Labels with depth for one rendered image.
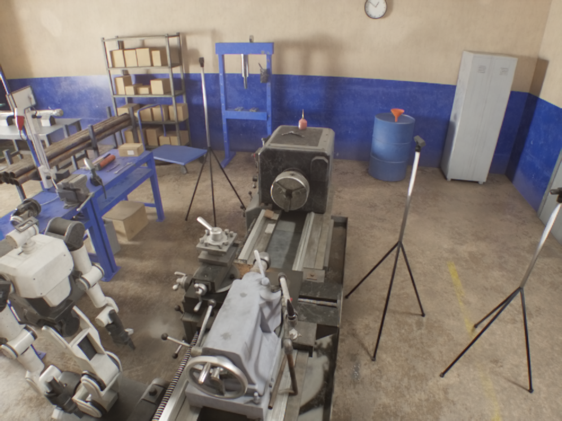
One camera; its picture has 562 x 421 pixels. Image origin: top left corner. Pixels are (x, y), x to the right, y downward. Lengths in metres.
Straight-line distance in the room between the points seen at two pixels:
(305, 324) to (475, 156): 4.38
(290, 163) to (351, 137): 3.43
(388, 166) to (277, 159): 2.96
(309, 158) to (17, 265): 1.78
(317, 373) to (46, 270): 1.48
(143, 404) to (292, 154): 1.85
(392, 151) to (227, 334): 4.20
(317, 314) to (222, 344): 0.63
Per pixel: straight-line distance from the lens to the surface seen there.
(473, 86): 5.32
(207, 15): 5.98
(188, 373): 1.30
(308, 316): 1.75
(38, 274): 1.60
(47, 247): 1.64
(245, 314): 1.37
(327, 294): 1.87
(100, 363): 1.97
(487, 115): 5.47
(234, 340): 1.29
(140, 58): 6.16
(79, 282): 1.88
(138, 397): 2.45
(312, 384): 2.08
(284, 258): 2.33
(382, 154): 5.17
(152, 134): 6.36
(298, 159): 2.43
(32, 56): 8.16
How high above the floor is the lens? 2.16
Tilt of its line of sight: 30 degrees down
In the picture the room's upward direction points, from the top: straight up
